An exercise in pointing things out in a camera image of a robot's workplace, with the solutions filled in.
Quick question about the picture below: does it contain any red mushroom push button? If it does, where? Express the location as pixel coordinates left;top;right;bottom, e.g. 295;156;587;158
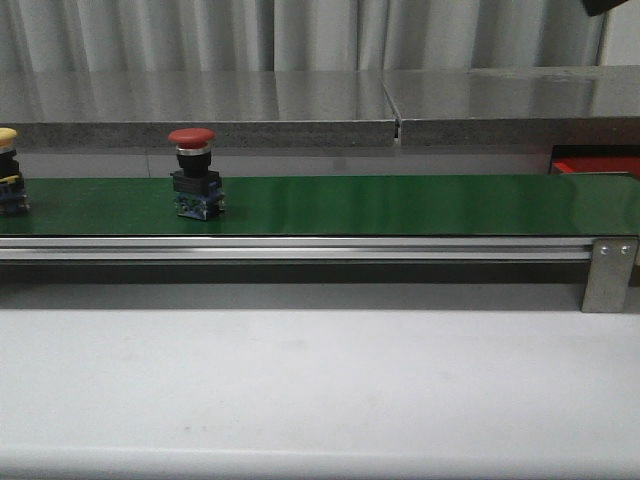
168;128;225;221

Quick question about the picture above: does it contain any green conveyor belt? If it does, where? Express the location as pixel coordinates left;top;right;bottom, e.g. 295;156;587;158
1;174;639;237

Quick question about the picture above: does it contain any yellow mushroom push button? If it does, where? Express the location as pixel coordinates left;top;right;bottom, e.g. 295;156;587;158
0;127;30;216

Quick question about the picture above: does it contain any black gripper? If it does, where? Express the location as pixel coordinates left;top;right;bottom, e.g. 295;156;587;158
582;0;628;16

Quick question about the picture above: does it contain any aluminium conveyor side rail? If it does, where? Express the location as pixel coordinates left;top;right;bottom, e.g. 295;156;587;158
1;236;594;262

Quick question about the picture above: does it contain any grey pleated curtain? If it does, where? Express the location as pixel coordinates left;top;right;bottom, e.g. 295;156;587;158
1;1;606;73

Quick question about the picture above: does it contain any steel conveyor support bracket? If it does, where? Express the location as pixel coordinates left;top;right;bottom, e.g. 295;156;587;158
581;237;639;313

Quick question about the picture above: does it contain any left grey stone slab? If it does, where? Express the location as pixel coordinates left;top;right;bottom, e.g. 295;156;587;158
1;71;396;151

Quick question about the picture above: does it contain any red plastic tray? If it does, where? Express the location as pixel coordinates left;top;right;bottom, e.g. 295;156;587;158
551;156;639;178

